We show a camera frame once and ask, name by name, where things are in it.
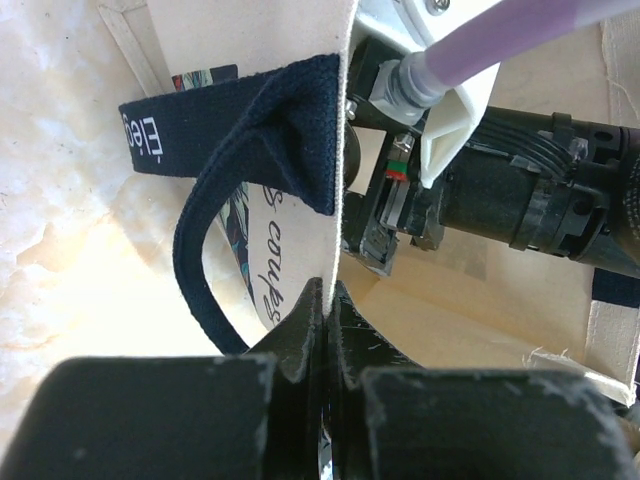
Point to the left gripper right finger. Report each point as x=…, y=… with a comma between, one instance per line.
x=389, y=418

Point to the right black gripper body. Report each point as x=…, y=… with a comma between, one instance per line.
x=395, y=202

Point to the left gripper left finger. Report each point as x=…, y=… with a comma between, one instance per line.
x=249, y=416

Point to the cream canvas tote bag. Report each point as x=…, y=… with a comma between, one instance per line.
x=249, y=99

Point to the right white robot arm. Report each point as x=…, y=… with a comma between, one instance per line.
x=547, y=183

